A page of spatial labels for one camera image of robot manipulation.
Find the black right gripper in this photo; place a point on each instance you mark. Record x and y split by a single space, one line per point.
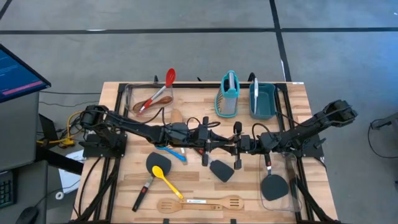
250 144

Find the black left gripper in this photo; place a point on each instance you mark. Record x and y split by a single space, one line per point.
194 138

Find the black spatula square head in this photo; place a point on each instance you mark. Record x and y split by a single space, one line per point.
222 171

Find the blue silicone spoon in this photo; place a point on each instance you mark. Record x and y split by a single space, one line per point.
174 154

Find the black spatula round head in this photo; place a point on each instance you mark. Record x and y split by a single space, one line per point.
155 158

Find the yellow silicone spoon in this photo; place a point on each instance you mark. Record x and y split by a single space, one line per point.
158 171

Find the black spatula fan-shaped head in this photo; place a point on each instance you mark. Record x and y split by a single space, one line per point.
275 188

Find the red silicone spoon steel shaft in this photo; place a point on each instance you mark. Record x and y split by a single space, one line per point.
170 76

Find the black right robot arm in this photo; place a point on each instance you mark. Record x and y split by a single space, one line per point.
298 133

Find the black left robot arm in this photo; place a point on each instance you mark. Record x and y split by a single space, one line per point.
136 129

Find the light wooden solid spoon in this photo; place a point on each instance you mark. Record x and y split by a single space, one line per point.
176 115

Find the steel box grater teal trim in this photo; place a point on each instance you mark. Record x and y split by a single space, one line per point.
227 107

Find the teal plastic bin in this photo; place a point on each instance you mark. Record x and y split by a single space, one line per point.
267 102

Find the slotted wooden spoon white label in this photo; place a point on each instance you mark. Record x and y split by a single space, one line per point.
233 202

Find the large clear plastic bin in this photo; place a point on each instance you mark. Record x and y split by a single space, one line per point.
293 186

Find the slotted wooden spoon burnt logo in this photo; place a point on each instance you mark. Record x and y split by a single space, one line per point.
166 206

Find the small clear plastic bin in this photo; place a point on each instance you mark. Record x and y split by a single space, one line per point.
130 93

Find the white paper sheet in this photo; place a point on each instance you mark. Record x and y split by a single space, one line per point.
70 182

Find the black stand leg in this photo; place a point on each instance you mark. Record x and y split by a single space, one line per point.
59 160

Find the grey equipment corner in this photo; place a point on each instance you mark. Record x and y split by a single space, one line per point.
388 121

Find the white tape roll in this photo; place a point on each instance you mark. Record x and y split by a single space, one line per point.
56 195

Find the black computer mouse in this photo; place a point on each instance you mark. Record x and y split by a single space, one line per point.
28 215

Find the computer monitor blue screen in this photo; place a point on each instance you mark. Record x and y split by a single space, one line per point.
18 77

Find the black keyboard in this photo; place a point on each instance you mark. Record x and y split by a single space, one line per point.
7 193

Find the black aluminium rig frame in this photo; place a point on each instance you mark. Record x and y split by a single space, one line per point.
202 84

